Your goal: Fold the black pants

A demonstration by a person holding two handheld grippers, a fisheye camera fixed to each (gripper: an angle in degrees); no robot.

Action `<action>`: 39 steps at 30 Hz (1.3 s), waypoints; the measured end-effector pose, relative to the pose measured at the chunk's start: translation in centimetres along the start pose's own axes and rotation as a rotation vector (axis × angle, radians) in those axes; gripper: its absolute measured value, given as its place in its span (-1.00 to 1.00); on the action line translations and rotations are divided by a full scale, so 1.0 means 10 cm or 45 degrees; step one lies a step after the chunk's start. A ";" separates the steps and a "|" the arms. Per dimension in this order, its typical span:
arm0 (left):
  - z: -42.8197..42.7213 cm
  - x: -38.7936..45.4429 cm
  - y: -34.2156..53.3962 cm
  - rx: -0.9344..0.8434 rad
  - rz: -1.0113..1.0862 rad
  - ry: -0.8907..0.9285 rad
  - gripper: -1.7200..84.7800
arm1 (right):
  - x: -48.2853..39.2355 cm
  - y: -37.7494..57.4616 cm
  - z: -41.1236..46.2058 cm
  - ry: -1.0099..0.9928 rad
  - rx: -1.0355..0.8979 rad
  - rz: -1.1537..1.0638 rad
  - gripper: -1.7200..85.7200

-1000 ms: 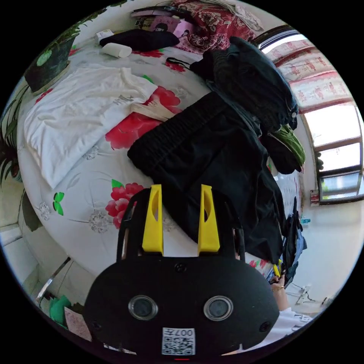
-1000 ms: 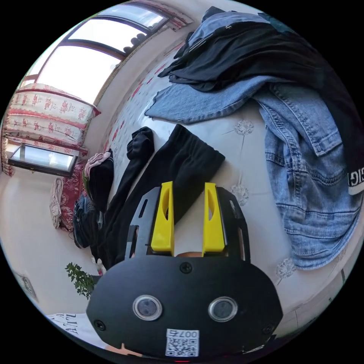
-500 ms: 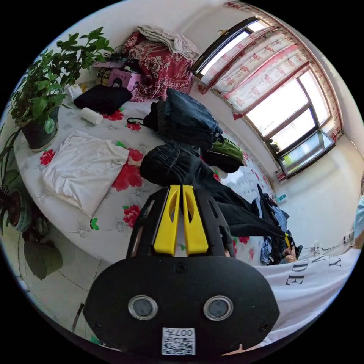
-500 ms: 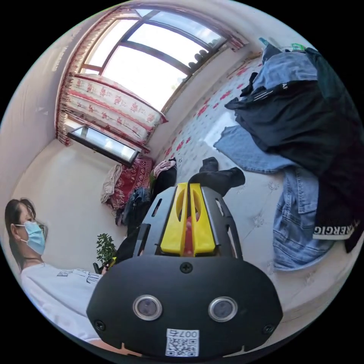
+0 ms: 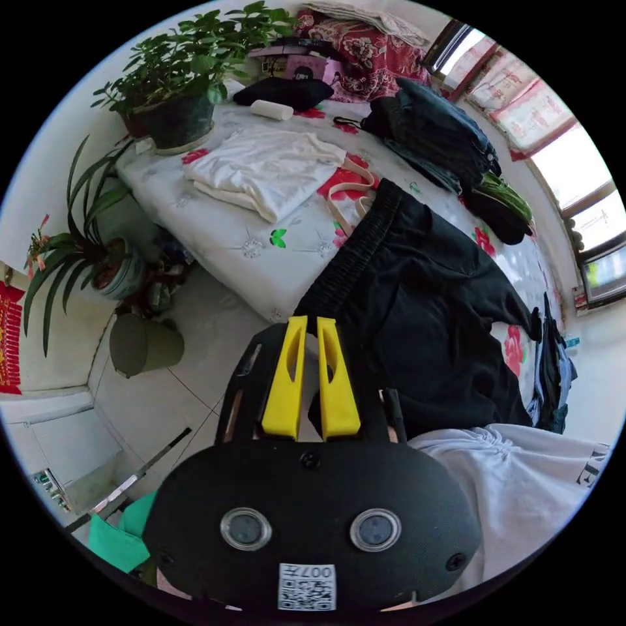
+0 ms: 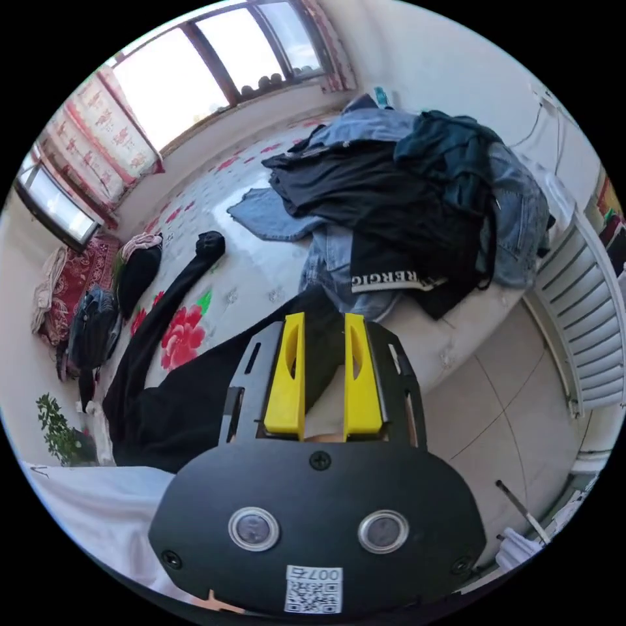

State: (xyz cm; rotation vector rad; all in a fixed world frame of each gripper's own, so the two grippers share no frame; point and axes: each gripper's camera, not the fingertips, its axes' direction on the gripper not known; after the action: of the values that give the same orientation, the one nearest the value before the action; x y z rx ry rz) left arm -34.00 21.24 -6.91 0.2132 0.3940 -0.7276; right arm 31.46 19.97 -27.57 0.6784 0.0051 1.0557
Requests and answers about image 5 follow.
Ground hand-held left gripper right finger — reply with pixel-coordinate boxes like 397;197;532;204
316;316;363;440

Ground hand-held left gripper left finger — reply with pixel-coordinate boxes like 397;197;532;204
261;315;309;438

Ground black pants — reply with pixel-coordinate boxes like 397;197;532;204
293;178;544;440

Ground green waste bin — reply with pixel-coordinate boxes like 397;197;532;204
108;312;186;380

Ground bed with floral sheet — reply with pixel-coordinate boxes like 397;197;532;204
115;73;583;441

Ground folded white shirt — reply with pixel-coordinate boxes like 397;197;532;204
183;130;348;225

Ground pile of clothes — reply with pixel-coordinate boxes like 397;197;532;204
526;292;579;435
364;77;537;245

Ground green cloth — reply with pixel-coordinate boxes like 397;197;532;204
87;488;160;576

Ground long-leaved potted plant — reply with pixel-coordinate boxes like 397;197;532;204
23;136;147;358

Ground white cupboard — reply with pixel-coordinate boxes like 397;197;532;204
0;386;123;514

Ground white rolled cloth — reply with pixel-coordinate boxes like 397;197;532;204
250;99;294;121

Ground black cushion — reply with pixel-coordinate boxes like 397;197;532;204
232;76;335;113

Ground pink carton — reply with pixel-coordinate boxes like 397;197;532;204
248;41;343;84

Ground large leafy potted plant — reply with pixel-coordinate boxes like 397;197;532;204
93;2;299;157

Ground red floral quilt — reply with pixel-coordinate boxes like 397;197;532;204
293;9;434;104

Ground window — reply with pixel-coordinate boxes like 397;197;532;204
425;19;626;314

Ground folded beige blanket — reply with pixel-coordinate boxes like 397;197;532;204
305;0;432;48

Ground beige strap bag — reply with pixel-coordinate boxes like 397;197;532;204
326;155;380;237

